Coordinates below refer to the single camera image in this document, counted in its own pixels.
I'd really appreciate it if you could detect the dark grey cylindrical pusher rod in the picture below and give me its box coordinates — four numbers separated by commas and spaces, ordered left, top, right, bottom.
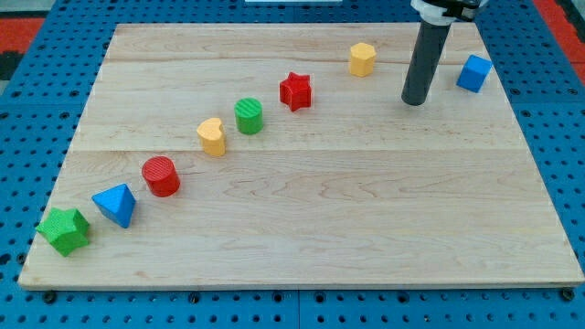
401, 20, 451, 106

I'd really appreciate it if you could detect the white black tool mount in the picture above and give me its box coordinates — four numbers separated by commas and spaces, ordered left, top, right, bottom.
410, 0, 488, 26

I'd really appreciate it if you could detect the blue cube block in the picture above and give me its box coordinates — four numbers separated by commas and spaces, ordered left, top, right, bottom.
456, 55, 493, 93

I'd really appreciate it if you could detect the yellow hexagon block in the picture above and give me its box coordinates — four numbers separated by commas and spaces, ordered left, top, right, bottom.
349, 43, 377, 77

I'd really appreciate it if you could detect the red star block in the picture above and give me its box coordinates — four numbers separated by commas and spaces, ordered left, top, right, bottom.
279, 71, 313, 111

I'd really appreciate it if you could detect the green cylinder block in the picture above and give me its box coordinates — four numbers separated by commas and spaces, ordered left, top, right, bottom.
234, 98, 263, 134

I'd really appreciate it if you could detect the yellow heart block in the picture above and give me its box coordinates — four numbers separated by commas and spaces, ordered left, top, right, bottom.
197, 118, 226, 156

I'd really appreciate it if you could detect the wooden board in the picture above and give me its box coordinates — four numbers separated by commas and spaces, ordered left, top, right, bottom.
18, 23, 584, 291

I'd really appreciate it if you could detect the red cylinder block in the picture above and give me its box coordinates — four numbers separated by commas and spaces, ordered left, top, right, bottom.
142, 156, 180, 197

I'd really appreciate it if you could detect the blue triangle block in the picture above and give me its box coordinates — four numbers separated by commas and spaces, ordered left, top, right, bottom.
91, 184, 136, 228

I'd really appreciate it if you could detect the green star block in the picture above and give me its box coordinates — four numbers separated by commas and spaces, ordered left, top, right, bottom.
36, 207, 90, 257

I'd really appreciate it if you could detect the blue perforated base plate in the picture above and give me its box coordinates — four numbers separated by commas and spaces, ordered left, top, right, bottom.
1, 1, 584, 328

